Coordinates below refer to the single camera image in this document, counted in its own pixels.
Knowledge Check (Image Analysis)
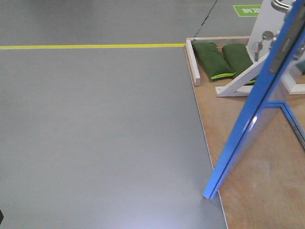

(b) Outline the plywood base platform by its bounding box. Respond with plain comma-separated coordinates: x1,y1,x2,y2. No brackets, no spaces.
183,36,305,229

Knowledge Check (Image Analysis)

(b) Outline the black cord with hook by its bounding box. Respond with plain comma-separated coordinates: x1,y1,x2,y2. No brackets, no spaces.
194,0,219,40

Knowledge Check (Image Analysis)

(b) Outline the green sandbag right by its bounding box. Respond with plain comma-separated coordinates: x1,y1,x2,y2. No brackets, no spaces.
222,43,253,79

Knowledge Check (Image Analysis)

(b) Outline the green sandbag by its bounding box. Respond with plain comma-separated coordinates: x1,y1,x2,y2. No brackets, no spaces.
193,42,235,80
222,43,253,79

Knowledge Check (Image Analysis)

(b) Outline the green sandbag left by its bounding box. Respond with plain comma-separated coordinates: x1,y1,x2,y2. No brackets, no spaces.
193,42,235,80

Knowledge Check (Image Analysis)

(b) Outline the yellow floor tape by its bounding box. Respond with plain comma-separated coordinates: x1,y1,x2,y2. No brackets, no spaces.
0,43,184,50

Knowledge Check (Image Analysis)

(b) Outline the silver latch plate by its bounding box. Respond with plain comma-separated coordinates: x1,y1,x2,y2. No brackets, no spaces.
269,6,305,74

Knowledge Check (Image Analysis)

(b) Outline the black robot part left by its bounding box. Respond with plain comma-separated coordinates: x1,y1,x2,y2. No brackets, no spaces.
0,210,4,224

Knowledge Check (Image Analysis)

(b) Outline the blue door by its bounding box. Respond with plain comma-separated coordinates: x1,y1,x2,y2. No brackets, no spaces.
203,0,305,199

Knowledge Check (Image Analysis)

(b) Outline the silver door handle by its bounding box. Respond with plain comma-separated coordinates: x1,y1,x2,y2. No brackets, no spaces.
271,0,291,14

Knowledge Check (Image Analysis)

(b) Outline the green floor sign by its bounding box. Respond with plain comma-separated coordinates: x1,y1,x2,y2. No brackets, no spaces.
233,4,261,17

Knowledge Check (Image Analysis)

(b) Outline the white triangular brace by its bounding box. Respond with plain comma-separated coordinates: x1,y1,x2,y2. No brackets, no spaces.
215,53,269,97

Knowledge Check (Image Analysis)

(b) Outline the silver lock cylinder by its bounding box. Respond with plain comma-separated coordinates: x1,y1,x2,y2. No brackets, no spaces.
262,31,275,41

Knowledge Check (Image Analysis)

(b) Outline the white door frame panel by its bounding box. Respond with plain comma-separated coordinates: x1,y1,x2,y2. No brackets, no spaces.
247,0,285,62

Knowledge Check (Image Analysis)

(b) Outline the white border beam rear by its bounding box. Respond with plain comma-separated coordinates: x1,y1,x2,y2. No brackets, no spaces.
185,38,201,86

